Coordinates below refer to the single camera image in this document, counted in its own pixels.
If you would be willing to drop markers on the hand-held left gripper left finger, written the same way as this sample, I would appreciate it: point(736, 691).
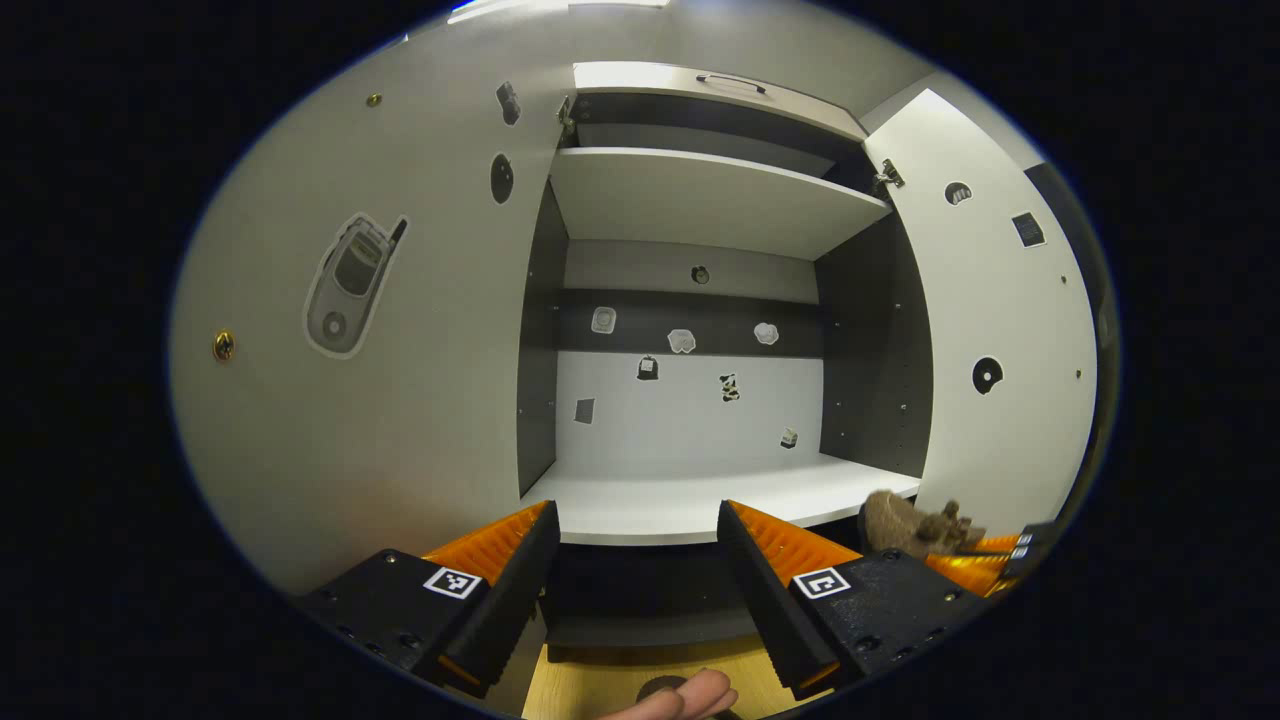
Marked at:
point(520, 590)

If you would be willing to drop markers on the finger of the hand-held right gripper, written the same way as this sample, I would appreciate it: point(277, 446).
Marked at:
point(1030, 540)
point(975, 572)

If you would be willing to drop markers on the brown fuzzy shoe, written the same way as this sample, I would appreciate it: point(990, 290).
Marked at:
point(900, 522)
point(655, 688)

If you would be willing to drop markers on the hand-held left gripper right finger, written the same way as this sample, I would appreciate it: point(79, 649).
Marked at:
point(760, 590)

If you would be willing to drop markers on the ceiling light panel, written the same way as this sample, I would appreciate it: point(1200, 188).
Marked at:
point(540, 8)

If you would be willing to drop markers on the black backdrop cloth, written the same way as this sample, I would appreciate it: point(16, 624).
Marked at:
point(1080, 240)

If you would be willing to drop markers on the white cabinet door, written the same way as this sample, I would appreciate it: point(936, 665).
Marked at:
point(420, 420)
point(1010, 300)

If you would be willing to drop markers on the white shoe cabinet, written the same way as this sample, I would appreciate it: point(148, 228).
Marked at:
point(690, 200)

